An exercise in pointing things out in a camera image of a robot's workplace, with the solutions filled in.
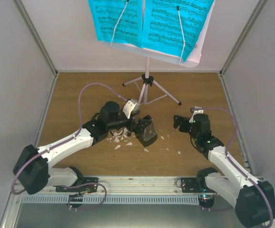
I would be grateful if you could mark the black metronome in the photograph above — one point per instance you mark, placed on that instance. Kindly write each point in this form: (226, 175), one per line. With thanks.
(144, 123)

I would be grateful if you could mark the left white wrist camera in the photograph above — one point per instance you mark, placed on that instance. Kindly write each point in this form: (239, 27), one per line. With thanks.
(130, 107)

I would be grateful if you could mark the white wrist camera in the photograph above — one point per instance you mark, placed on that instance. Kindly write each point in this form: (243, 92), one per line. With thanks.
(195, 110)
(130, 107)

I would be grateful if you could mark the cyan sheet music page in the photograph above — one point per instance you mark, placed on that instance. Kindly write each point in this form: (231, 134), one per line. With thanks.
(118, 21)
(173, 27)

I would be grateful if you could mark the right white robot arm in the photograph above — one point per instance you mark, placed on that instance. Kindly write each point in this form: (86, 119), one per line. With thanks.
(253, 200)

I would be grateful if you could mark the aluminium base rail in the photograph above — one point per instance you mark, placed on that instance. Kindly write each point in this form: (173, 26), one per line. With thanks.
(127, 190)

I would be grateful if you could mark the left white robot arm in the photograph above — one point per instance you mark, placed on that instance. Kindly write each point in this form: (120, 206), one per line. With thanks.
(34, 168)

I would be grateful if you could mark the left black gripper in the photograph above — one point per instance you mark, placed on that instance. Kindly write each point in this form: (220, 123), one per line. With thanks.
(132, 128)

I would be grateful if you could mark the clear plastic metronome cover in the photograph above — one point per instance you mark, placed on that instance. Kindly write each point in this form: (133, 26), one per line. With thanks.
(150, 132)

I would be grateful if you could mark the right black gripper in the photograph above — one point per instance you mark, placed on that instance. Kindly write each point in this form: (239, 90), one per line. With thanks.
(177, 123)

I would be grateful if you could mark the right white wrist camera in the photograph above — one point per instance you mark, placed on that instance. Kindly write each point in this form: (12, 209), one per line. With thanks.
(195, 110)

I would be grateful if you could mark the white music stand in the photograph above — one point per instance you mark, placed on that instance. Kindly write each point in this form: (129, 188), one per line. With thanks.
(191, 62)

